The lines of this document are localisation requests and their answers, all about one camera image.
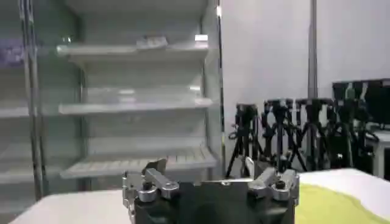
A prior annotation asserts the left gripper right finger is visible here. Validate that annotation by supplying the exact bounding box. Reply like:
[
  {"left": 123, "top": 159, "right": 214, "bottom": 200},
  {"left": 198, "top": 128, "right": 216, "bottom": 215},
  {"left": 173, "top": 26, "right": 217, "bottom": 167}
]
[{"left": 245, "top": 156, "right": 295, "bottom": 201}]

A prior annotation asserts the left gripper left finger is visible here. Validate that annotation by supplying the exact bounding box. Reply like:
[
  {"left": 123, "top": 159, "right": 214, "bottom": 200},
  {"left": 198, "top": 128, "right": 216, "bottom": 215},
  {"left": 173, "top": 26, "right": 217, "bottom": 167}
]
[{"left": 136, "top": 158, "right": 180, "bottom": 203}]

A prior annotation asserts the yellow-green printed shirt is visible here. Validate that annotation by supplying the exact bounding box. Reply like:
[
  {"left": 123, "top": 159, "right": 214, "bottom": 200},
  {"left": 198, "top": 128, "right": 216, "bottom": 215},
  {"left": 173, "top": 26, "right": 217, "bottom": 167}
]
[{"left": 294, "top": 182, "right": 384, "bottom": 224}]

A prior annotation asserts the white open display shelf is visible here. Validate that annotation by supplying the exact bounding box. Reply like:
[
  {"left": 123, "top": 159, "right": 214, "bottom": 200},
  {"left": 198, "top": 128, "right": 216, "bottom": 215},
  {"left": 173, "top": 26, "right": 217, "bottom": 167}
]
[{"left": 56, "top": 0, "right": 222, "bottom": 183}]

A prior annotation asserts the white desk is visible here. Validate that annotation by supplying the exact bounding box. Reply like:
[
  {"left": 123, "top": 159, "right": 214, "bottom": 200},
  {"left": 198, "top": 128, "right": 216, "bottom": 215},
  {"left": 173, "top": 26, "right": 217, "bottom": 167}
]
[{"left": 364, "top": 123, "right": 390, "bottom": 181}]

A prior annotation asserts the grey metal pole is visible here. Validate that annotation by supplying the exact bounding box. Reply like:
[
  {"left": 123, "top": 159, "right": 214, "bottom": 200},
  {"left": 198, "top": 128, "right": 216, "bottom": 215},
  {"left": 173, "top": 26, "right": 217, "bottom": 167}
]
[{"left": 307, "top": 0, "right": 319, "bottom": 101}]

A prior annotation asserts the black computer monitor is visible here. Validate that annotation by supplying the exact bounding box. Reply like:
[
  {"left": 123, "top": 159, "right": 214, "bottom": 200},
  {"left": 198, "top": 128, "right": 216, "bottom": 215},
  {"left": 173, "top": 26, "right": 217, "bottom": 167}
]
[{"left": 331, "top": 78, "right": 390, "bottom": 126}]

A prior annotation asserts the glass door display cabinet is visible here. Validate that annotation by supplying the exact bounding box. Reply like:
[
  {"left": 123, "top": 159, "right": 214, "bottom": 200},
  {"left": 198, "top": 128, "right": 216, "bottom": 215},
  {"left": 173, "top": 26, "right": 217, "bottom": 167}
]
[{"left": 0, "top": 0, "right": 89, "bottom": 215}]

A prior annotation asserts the black tripod with camera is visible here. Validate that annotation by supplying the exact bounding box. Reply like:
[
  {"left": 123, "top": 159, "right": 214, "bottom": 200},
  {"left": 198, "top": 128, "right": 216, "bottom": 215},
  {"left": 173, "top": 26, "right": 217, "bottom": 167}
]
[
  {"left": 261, "top": 99, "right": 307, "bottom": 173},
  {"left": 296, "top": 97, "right": 335, "bottom": 172},
  {"left": 225, "top": 103, "right": 263, "bottom": 178},
  {"left": 330, "top": 96, "right": 379, "bottom": 170}
]

